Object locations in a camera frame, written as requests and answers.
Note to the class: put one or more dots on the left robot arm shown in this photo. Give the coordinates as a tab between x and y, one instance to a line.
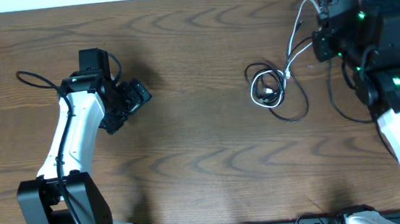
90	99

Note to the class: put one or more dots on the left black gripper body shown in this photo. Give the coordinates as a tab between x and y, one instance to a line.
128	99

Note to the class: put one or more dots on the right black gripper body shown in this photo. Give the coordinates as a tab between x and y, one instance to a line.
327	46

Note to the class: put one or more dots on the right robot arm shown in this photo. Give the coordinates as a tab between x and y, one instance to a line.
366	35

